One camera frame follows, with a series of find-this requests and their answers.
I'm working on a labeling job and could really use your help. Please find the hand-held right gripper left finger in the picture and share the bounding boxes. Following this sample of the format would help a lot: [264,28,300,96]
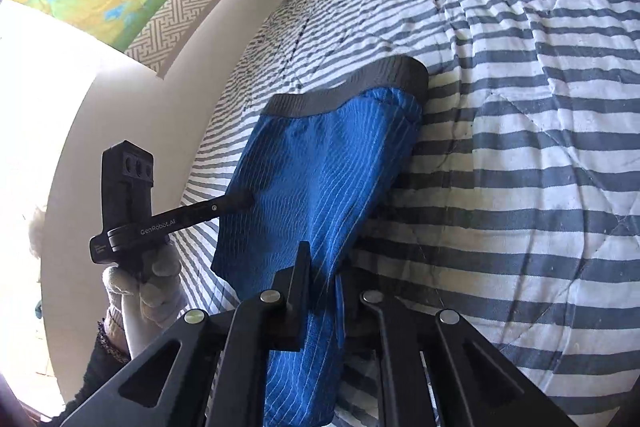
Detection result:
[60,241,311,427]

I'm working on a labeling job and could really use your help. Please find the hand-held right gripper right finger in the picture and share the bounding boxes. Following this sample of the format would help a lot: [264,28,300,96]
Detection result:
[345,289,578,427]

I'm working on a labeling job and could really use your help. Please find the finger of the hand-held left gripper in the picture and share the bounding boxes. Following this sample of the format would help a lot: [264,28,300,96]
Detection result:
[167,191,254,233]

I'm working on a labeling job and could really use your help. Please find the blue boxer shorts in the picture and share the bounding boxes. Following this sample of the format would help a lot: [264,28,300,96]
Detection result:
[210,55,430,427]

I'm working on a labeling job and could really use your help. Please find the person's left forearm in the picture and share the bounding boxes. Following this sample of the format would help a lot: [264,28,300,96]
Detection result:
[50,307,151,427]

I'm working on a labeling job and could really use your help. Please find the person's left hand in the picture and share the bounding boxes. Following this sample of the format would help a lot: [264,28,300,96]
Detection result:
[102,241,189,355]

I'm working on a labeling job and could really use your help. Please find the striped bed quilt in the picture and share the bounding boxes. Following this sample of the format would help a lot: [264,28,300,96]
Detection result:
[177,0,640,427]

